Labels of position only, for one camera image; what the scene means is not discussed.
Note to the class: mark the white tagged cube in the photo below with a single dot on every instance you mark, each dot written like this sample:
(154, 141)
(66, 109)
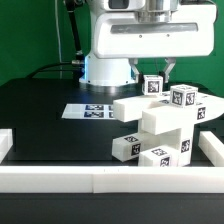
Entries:
(183, 95)
(152, 85)

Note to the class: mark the white tag plate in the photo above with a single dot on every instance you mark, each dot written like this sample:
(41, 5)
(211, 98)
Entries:
(88, 111)

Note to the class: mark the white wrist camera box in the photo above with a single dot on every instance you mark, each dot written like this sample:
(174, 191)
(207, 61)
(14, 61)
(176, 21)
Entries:
(122, 5)

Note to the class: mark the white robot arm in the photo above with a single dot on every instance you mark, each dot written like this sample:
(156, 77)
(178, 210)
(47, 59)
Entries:
(108, 72)

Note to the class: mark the white right fence rail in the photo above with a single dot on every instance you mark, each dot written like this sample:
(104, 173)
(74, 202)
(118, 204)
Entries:
(212, 147)

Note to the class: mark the white left fence block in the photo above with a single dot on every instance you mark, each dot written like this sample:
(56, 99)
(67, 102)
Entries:
(6, 142)

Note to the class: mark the white fence rail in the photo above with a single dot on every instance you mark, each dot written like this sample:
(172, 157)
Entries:
(212, 147)
(75, 179)

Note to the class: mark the white front fence rail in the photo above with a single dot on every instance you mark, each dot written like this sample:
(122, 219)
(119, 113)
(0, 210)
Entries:
(75, 179)

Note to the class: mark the white chair back frame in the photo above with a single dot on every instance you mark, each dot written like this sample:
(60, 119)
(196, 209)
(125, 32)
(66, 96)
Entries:
(128, 109)

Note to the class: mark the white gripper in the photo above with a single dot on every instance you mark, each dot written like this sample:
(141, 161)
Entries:
(162, 28)

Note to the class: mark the white chair seat part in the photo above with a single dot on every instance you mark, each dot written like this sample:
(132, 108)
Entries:
(170, 136)

